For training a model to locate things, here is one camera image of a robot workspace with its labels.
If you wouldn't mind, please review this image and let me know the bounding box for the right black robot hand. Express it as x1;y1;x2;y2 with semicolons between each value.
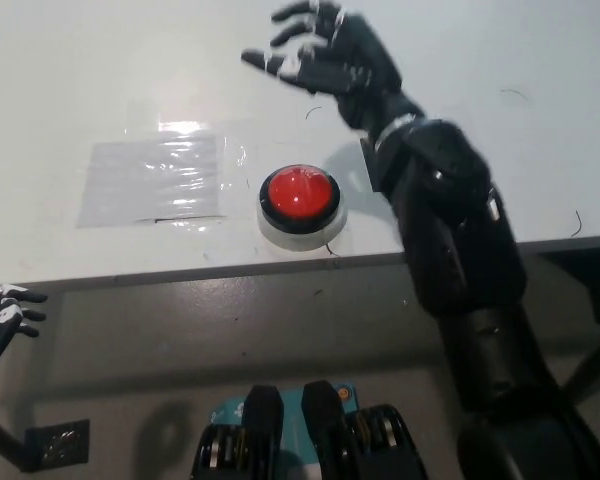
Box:
240;0;427;141

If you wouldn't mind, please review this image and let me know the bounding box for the black tape patch on desk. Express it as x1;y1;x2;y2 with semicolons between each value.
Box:
358;136;387;194

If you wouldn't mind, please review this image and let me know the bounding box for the red dome push button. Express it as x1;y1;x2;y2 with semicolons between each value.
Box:
255;164;350;251

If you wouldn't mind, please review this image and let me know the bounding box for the dark table underframe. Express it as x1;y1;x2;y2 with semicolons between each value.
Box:
535;245;600;329

